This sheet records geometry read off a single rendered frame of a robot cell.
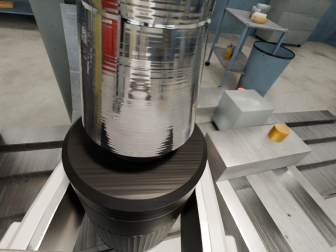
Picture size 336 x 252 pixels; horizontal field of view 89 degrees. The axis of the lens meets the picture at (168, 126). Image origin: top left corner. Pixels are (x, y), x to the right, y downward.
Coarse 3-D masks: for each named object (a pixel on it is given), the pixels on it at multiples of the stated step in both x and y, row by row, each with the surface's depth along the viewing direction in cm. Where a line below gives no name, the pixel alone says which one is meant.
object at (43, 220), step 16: (64, 176) 6; (48, 192) 6; (64, 192) 6; (32, 208) 5; (48, 208) 5; (64, 208) 6; (80, 208) 8; (16, 224) 6; (32, 224) 5; (48, 224) 5; (64, 224) 6; (80, 224) 8; (0, 240) 5; (16, 240) 5; (32, 240) 5; (48, 240) 5; (64, 240) 6
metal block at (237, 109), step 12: (228, 96) 26; (240, 96) 26; (252, 96) 27; (216, 108) 29; (228, 108) 26; (240, 108) 24; (252, 108) 25; (264, 108) 25; (216, 120) 30; (228, 120) 27; (240, 120) 25; (252, 120) 26; (264, 120) 27
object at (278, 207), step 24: (216, 96) 31; (288, 168) 27; (216, 192) 23; (240, 192) 23; (264, 192) 23; (288, 192) 24; (312, 192) 25; (240, 216) 21; (264, 216) 21; (288, 216) 22; (312, 216) 22; (240, 240) 19; (264, 240) 19; (288, 240) 20; (312, 240) 20
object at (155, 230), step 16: (176, 208) 5; (96, 224) 6; (112, 224) 5; (128, 224) 5; (144, 224) 5; (160, 224) 6; (112, 240) 7; (128, 240) 6; (144, 240) 7; (160, 240) 8
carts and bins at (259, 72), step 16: (240, 16) 201; (256, 16) 186; (224, 48) 270; (240, 48) 271; (256, 48) 195; (272, 48) 219; (208, 64) 287; (224, 64) 226; (240, 64) 234; (256, 64) 200; (272, 64) 191; (224, 80) 223; (240, 80) 229; (256, 80) 209; (272, 80) 207
